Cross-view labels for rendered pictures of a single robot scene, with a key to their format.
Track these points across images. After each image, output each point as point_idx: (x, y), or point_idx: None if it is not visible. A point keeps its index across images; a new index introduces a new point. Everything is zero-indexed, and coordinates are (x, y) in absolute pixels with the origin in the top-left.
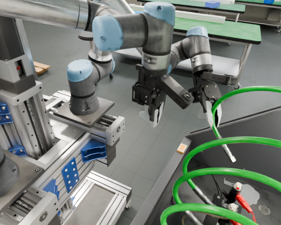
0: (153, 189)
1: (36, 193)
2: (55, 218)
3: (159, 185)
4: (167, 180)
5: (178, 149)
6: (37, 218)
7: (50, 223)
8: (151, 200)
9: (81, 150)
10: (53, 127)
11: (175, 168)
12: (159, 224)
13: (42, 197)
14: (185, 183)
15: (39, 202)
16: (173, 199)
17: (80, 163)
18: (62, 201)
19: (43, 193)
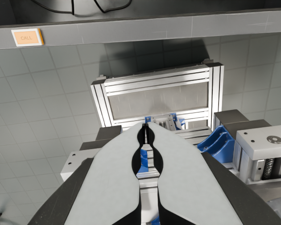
0: (159, 35)
1: (262, 168)
2: (228, 126)
3: (144, 32)
4: (124, 23)
5: (38, 42)
6: None
7: (237, 125)
8: (181, 27)
9: (148, 169)
10: (147, 220)
11: (86, 22)
12: (174, 4)
13: (263, 160)
14: (79, 0)
15: (271, 156)
16: (122, 5)
17: (150, 154)
18: (187, 133)
19: (250, 161)
